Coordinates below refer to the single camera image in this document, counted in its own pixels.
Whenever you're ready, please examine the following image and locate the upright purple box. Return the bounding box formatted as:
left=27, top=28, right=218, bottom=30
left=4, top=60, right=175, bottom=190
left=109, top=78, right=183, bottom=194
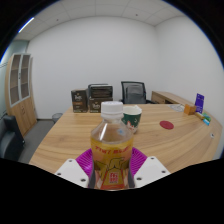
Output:
left=195, top=93, right=205, bottom=114

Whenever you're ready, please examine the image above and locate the orange cardboard box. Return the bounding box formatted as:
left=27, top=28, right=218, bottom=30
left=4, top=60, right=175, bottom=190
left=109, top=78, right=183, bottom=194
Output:
left=183, top=103, right=197, bottom=116

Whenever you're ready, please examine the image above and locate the dark brown printed box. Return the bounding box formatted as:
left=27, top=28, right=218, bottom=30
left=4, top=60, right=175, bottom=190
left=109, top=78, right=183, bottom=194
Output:
left=87, top=83, right=114, bottom=100

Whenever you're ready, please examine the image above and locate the dark leather armchair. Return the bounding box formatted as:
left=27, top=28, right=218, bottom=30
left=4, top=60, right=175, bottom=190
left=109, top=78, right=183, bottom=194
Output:
left=0, top=114, right=26, bottom=160

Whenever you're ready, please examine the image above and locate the small brown cardboard box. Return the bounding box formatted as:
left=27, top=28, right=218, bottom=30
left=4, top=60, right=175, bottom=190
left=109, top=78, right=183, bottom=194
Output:
left=70, top=88, right=90, bottom=114

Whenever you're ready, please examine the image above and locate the small yellow box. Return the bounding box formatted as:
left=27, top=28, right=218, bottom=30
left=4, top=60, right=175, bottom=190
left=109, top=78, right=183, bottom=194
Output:
left=194, top=111, right=205, bottom=121

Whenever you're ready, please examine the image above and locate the wooden glass-door shelf unit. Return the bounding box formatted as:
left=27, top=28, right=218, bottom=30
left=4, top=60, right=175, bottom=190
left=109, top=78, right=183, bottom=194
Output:
left=4, top=53, right=38, bottom=136

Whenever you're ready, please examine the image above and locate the white sheet with grey ring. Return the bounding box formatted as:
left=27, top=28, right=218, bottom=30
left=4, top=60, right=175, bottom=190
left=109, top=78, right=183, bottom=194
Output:
left=169, top=103, right=186, bottom=113

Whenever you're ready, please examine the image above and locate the green and white mug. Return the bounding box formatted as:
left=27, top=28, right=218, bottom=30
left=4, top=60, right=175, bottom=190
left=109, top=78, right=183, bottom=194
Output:
left=121, top=104, right=143, bottom=135

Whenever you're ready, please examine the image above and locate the flat round red coaster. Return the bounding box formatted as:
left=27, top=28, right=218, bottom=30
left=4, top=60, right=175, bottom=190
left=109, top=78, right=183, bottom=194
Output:
left=159, top=120, right=175, bottom=131

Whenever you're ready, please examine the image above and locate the wooden side desk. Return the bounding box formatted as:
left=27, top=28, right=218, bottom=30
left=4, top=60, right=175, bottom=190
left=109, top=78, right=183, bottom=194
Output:
left=150, top=90, right=196, bottom=106

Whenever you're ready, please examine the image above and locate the yellow-labelled drink bottle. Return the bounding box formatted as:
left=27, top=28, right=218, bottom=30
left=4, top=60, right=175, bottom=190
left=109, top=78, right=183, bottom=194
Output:
left=89, top=100, right=135, bottom=191

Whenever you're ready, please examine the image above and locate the grey waste bin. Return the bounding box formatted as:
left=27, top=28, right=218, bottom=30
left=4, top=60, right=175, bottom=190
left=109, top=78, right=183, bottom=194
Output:
left=51, top=112, right=64, bottom=124

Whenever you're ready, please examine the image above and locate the black mesh office chair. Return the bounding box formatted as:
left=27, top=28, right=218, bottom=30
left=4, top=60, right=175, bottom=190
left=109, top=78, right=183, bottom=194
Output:
left=119, top=80, right=156, bottom=105

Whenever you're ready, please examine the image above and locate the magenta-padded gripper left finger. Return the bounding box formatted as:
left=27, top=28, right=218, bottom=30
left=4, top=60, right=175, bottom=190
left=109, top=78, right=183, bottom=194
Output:
left=54, top=148, right=98, bottom=189

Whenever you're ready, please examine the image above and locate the rectangular ceiling light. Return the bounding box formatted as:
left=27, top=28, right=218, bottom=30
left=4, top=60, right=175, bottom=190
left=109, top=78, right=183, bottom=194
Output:
left=18, top=17, right=35, bottom=34

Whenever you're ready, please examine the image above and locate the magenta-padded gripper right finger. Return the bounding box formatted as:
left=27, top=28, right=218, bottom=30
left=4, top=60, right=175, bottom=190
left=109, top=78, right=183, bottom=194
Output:
left=128, top=146, right=172, bottom=189

